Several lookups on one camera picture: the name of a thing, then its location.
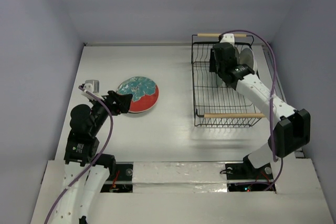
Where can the black wire dish rack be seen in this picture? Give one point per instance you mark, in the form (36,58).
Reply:
(216,106)

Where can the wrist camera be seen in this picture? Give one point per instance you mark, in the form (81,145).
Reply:
(92,86)
(228,38)

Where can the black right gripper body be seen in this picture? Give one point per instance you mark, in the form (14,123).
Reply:
(213,61)

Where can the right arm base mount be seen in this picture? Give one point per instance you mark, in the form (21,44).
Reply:
(240,178)

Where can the metal side rail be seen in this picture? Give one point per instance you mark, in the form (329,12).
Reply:
(293,68)

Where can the white deep plate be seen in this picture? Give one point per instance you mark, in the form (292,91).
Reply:
(246,56)

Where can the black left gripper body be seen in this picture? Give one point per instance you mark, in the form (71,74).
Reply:
(114,106)

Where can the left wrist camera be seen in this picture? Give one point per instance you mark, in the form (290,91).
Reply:
(92,86)

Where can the red and teal plate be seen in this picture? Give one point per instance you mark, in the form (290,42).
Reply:
(145,92)

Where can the blue floral white plate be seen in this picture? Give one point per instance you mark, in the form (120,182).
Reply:
(140,113)

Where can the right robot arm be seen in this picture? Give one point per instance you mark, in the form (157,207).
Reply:
(289,127)

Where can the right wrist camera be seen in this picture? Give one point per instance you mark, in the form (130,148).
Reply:
(228,38)

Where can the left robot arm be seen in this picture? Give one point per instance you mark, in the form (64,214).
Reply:
(86,167)

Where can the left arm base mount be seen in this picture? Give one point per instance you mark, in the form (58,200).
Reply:
(121,182)

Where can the light green flower plate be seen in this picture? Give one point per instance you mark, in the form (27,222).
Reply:
(219,81)

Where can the grey-green mottled plate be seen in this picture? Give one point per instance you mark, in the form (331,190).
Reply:
(237,55)

